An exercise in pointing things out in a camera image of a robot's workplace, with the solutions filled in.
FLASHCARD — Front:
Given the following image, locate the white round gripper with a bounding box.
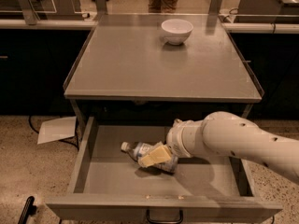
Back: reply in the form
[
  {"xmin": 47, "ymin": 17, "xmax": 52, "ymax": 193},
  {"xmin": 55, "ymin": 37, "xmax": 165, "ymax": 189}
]
[{"xmin": 138, "ymin": 119, "xmax": 203, "ymax": 168}]

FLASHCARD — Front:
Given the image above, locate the blue plastic water bottle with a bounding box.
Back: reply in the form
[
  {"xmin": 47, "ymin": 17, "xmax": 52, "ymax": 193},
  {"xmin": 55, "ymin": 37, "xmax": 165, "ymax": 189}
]
[{"xmin": 121, "ymin": 142, "xmax": 178, "ymax": 174}]

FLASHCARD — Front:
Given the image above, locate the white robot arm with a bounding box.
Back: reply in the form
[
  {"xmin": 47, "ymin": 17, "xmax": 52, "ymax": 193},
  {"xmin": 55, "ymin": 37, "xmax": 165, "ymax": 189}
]
[{"xmin": 138, "ymin": 111, "xmax": 299, "ymax": 184}]

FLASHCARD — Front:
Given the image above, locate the grey open top drawer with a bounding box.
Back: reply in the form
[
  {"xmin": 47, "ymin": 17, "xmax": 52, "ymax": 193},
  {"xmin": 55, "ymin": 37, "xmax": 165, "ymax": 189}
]
[{"xmin": 46, "ymin": 119, "xmax": 281, "ymax": 224}]

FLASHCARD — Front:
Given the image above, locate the grey metal counter cabinet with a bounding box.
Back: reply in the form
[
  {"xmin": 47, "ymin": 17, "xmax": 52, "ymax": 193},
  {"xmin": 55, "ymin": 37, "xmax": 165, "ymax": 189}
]
[{"xmin": 64, "ymin": 14, "xmax": 263, "ymax": 115}]

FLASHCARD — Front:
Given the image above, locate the white paper sheet on floor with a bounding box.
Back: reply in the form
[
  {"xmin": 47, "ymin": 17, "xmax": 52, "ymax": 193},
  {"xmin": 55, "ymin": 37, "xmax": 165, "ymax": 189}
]
[{"xmin": 37, "ymin": 117, "xmax": 77, "ymax": 144}]

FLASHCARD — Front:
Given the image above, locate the white ceramic bowl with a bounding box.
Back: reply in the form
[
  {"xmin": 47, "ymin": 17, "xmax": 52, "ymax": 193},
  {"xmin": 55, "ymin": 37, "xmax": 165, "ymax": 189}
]
[{"xmin": 161, "ymin": 19, "xmax": 193, "ymax": 45}]

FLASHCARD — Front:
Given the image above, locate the black object bottom left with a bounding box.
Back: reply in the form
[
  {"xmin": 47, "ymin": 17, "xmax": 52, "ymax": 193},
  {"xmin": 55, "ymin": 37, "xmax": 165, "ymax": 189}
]
[{"xmin": 18, "ymin": 196, "xmax": 36, "ymax": 224}]

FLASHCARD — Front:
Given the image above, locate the black drawer handle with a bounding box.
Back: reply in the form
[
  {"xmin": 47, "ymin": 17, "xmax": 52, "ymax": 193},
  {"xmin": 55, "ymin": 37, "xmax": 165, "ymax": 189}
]
[{"xmin": 146, "ymin": 208, "xmax": 184, "ymax": 224}]

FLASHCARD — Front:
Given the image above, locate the right grey metal post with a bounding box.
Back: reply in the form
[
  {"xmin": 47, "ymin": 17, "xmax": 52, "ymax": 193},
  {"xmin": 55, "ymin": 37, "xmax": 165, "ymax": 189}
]
[{"xmin": 208, "ymin": 0, "xmax": 222, "ymax": 15}]

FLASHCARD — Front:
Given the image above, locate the left grey metal post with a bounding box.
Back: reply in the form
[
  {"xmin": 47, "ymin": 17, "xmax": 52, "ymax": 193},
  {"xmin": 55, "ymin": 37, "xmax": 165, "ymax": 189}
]
[{"xmin": 18, "ymin": 0, "xmax": 38, "ymax": 25}]

